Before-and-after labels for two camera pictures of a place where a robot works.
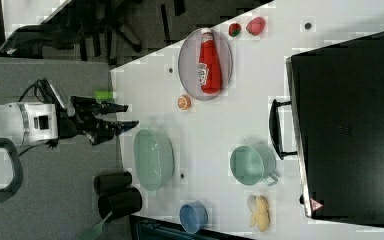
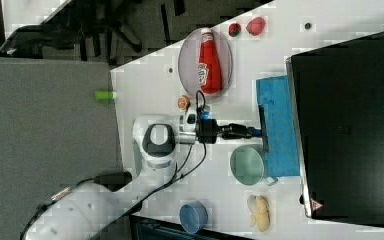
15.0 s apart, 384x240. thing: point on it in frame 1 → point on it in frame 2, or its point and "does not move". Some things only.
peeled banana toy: [260, 212] does not move
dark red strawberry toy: [234, 29] does not move
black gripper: [82, 117] → [208, 130]
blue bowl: [193, 217] does not move
